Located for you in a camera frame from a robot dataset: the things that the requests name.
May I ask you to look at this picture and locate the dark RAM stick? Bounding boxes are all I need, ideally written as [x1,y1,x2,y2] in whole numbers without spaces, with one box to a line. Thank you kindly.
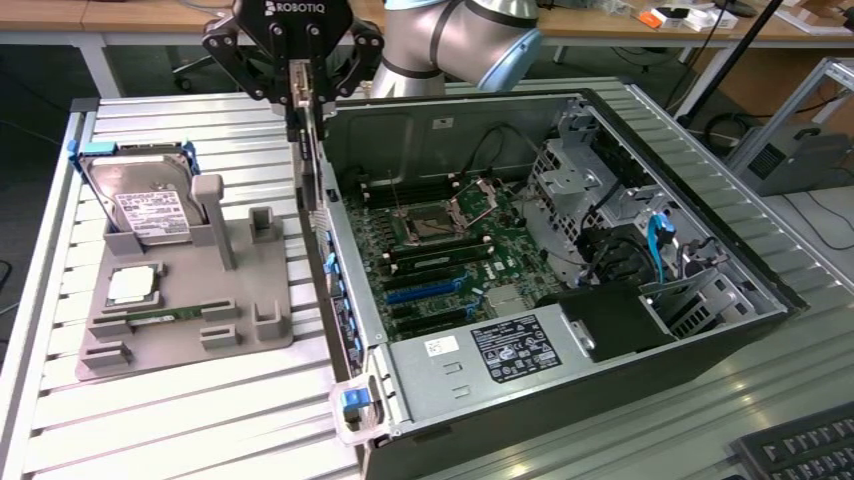
[388,243,495,275]

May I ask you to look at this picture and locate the grey control box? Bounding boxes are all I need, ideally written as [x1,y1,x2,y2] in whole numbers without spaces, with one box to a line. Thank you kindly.
[723,119,854,199]

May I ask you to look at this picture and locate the silver disk bay cage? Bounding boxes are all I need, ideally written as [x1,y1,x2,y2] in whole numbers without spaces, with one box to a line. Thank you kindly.
[526,137,673,291]

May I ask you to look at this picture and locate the green graphics card with fan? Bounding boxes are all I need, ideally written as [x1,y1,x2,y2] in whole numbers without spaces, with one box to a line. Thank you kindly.
[287,58,330,214]

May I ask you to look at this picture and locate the silver CPU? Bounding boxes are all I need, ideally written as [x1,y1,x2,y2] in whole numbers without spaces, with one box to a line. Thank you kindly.
[106,268,162,305]

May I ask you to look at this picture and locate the black office chair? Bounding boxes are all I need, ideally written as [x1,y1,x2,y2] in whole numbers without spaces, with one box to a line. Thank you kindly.
[170,44,232,94]

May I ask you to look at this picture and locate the brown wooden block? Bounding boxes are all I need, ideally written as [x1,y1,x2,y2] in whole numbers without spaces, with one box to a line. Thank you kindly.
[799,0,854,19]

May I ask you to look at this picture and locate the grey power supply unit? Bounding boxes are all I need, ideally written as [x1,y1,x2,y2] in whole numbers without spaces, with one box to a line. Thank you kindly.
[384,303,597,425]

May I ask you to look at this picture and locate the hard disk drive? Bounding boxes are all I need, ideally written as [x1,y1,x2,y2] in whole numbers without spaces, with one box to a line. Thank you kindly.
[68,141,203,236]

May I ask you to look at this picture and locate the black plastic shroud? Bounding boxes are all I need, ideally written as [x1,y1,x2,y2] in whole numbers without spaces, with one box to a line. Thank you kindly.
[535,287,677,364]

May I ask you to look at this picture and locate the silver socket cover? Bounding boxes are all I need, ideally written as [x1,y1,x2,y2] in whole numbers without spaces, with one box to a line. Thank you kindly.
[450,177,502,227]

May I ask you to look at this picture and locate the green RAM stick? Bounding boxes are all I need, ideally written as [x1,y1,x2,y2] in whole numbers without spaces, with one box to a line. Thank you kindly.
[126,305,206,326]

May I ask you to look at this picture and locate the CPU socket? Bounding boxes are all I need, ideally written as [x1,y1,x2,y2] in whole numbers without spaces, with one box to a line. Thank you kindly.
[396,204,463,249]

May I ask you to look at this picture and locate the black expansion slot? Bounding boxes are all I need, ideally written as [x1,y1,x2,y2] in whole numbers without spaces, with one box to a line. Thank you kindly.
[398,308,473,336]
[380,269,457,294]

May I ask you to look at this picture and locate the orange and white box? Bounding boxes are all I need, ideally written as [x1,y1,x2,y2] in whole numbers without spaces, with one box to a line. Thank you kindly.
[637,7,695,32]

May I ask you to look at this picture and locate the green motherboard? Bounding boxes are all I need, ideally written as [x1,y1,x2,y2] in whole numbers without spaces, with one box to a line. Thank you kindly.
[336,172,575,346]

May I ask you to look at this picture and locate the blue case latch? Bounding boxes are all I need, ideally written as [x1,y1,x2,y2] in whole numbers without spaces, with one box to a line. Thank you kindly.
[339,389,372,420]

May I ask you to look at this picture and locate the wooden desk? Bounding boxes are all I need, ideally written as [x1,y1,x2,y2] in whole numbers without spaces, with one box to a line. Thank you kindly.
[0,0,388,99]
[537,0,854,124]

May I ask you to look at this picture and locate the black wire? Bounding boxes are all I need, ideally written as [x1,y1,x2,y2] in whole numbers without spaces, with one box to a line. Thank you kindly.
[466,125,530,177]

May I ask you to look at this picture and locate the white papers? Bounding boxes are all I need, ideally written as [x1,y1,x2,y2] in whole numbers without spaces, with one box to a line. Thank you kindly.
[773,4,854,36]

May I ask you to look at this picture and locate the black tripod pole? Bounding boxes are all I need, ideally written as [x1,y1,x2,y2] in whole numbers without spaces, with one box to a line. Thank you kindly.
[673,0,787,126]

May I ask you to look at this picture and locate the vented silver disk bay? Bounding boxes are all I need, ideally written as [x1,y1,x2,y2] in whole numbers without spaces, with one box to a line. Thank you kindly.
[637,269,762,341]

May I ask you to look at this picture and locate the black open PC case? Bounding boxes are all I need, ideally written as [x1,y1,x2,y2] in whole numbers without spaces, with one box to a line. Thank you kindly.
[292,87,813,480]

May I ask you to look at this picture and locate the grey parts rack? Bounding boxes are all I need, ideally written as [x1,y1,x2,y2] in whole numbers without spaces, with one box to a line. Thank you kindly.
[74,174,296,384]

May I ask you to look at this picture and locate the silver chipset heatsink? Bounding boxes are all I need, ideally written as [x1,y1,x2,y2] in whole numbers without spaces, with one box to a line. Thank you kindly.
[483,287,535,315]

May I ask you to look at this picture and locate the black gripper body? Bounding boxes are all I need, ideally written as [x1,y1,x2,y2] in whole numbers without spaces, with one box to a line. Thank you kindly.
[232,0,355,64]

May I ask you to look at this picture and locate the aluminium profile frame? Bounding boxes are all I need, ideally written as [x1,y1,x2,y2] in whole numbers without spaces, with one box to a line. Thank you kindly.
[766,55,854,151]

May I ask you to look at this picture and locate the black RAM slot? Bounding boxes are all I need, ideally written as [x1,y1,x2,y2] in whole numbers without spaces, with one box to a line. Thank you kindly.
[363,177,458,195]
[367,187,465,206]
[364,182,461,200]
[384,236,487,257]
[360,172,454,189]
[383,233,483,254]

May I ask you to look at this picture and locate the silver hard disk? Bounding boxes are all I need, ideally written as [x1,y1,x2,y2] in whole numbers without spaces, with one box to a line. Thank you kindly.
[87,155,210,247]

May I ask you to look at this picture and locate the black keyboard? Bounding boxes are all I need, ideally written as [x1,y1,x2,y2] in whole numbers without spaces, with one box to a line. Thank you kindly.
[726,403,854,480]

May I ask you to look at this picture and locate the blue wire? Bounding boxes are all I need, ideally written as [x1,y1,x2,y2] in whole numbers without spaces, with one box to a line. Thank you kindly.
[643,212,677,287]

